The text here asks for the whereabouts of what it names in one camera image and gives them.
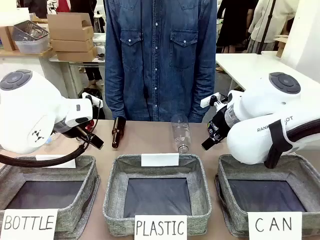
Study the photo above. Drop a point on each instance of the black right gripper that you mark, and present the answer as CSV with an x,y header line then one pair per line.
x,y
218,125

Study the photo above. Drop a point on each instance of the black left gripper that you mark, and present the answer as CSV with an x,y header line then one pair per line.
x,y
78,133

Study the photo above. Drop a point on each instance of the brown glass bottle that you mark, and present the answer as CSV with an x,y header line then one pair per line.
x,y
117,135

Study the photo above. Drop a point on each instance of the large clear plastic bottle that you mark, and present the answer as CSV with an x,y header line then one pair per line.
x,y
181,135

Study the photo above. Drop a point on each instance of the person's left forearm denim sleeve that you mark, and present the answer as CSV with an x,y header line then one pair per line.
x,y
203,95

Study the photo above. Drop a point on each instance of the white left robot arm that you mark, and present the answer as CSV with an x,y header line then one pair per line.
x,y
27,117

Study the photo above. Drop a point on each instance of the person's right forearm denim sleeve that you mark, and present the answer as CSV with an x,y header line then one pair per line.
x,y
113,95

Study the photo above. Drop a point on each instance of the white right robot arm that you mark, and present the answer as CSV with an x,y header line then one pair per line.
x,y
260,117

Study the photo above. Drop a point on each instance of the grey fabric plastic basket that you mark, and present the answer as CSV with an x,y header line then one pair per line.
x,y
197,190

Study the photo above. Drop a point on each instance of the grey fabric bottle basket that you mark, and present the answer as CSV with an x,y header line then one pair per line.
x,y
82,200

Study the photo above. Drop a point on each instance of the white CAN paper label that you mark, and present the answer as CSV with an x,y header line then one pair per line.
x,y
275,225

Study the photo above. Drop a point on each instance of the grey fabric can basket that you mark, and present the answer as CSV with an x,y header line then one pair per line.
x,y
310,180

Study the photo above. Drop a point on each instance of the blank white card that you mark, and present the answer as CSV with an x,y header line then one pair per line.
x,y
160,160
60,163

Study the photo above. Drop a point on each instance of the bystander black trouser legs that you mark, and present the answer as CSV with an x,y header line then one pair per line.
x,y
93,72

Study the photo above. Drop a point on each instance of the small white background table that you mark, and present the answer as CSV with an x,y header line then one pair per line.
x,y
85,61

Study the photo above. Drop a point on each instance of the large white desk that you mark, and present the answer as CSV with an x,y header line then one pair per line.
x,y
252,67

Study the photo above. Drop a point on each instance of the flat closed cardboard box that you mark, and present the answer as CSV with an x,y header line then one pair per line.
x,y
71,45
76,55

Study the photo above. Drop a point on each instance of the person in denim shirt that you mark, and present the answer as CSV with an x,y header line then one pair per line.
x,y
160,62

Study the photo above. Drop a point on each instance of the white PLASTIC paper label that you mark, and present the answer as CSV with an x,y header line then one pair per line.
x,y
161,227

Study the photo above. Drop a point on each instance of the white BOTTLE paper label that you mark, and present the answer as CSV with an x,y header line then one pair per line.
x,y
28,223

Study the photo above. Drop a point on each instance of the clear plastic tub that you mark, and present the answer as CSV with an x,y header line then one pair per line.
x,y
32,46

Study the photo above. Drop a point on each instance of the open cardboard box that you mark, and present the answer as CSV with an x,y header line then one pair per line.
x,y
70,26

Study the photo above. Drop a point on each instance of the wooden top shelf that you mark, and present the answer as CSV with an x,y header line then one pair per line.
x,y
15,53

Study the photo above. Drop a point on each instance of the leaning cardboard piece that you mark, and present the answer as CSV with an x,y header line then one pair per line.
x,y
281,46

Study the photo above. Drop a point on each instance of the bystander in black dress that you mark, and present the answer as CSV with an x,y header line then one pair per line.
x,y
235,22

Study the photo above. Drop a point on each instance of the clear bin with mesh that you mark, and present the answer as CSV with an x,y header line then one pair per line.
x,y
30,31

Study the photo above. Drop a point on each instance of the black tripod pole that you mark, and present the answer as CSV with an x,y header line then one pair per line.
x,y
268,22

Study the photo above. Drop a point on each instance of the small brown cardboard box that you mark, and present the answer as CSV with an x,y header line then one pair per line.
x,y
7,37

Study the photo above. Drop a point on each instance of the bystander in white shirt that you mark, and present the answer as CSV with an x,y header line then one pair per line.
x,y
272,17

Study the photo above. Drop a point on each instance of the white foam box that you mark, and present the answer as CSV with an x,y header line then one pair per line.
x,y
15,16

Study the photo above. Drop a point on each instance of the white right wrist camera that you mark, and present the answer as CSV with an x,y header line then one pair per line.
x,y
208,100

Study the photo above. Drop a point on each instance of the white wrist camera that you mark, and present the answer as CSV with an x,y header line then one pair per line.
x,y
89,98
208,100

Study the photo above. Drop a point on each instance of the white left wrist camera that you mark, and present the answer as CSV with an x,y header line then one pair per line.
x,y
89,98

